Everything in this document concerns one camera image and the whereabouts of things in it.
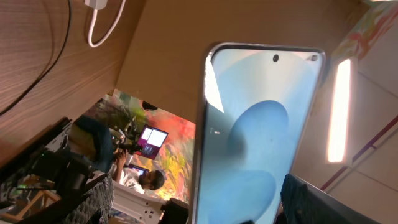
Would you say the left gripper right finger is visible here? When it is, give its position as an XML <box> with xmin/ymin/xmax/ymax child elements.
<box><xmin>276</xmin><ymin>174</ymin><xmax>378</xmax><ymax>224</ymax></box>

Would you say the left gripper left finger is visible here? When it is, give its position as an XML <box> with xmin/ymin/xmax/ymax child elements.
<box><xmin>18</xmin><ymin>174</ymin><xmax>114</xmax><ymax>224</ymax></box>

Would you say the blue screen smartphone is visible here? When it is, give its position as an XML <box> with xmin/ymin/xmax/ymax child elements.
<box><xmin>189</xmin><ymin>42</ymin><xmax>325</xmax><ymax>224</ymax></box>

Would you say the person at desk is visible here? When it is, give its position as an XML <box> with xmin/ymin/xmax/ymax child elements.
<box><xmin>111</xmin><ymin>150</ymin><xmax>165</xmax><ymax>194</ymax></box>

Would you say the ceiling light panel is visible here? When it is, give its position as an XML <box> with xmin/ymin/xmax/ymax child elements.
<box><xmin>326</xmin><ymin>57</ymin><xmax>358</xmax><ymax>164</ymax></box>

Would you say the laptop with bright screen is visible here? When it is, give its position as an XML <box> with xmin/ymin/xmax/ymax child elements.
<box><xmin>136</xmin><ymin>124</ymin><xmax>168</xmax><ymax>160</ymax></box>

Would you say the white power strip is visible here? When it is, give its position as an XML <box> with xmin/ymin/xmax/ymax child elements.
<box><xmin>84</xmin><ymin>0</ymin><xmax>108</xmax><ymax>10</ymax></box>

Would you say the black charging cable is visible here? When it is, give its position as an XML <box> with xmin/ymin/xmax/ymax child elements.
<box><xmin>0</xmin><ymin>0</ymin><xmax>73</xmax><ymax>116</ymax></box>

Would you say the white power strip cord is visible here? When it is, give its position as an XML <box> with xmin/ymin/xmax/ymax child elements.
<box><xmin>87</xmin><ymin>0</ymin><xmax>127</xmax><ymax>49</ymax></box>

